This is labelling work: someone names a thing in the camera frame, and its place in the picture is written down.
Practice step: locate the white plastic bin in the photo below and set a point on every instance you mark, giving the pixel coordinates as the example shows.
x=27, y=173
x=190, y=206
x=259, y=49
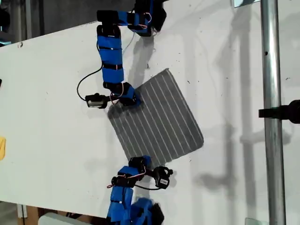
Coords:
x=54, y=220

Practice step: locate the yellow object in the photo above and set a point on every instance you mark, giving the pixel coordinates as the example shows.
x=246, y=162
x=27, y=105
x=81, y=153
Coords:
x=2, y=147

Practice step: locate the steel post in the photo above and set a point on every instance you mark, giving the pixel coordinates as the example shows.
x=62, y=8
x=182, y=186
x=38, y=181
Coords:
x=272, y=70

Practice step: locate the black clamp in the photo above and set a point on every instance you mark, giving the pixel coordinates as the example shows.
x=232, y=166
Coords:
x=288, y=111

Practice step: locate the grey striped towel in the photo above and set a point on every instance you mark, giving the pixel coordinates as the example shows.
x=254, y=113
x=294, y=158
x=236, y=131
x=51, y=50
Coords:
x=159, y=117

